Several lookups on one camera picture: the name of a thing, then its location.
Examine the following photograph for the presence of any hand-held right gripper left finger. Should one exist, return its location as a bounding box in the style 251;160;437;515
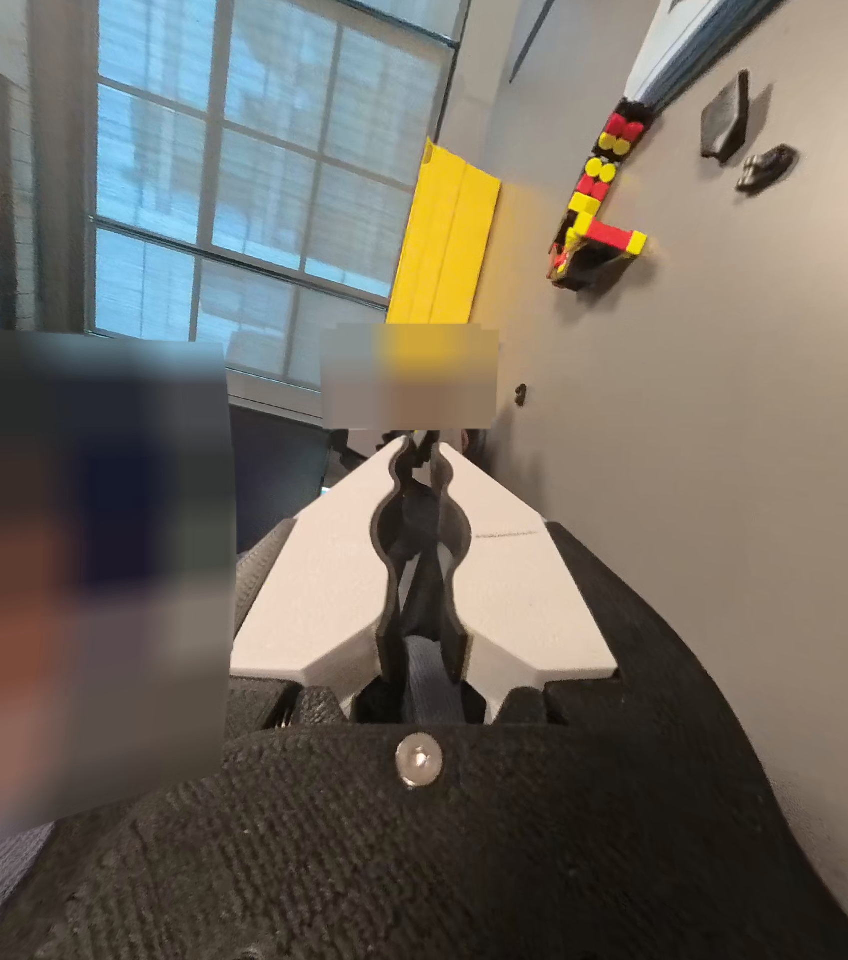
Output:
229;438;410;723

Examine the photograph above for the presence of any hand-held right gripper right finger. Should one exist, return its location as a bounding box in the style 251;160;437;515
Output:
430;442;618;723

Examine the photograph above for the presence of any black red yellow lego model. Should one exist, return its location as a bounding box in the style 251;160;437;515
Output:
545;96;650;293

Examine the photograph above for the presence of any small black lego piece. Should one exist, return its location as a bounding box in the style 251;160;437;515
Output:
736;143;799;193

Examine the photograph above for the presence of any black wedge lego piece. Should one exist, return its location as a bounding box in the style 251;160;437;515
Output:
699;69;752;163

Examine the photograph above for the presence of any yellow plastic bin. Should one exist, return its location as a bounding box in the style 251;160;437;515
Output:
385;138;502;328

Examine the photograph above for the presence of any large grid window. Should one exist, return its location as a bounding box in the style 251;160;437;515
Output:
88;0;471;393

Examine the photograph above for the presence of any open instruction booklet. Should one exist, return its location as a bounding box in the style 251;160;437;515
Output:
628;0;734;121

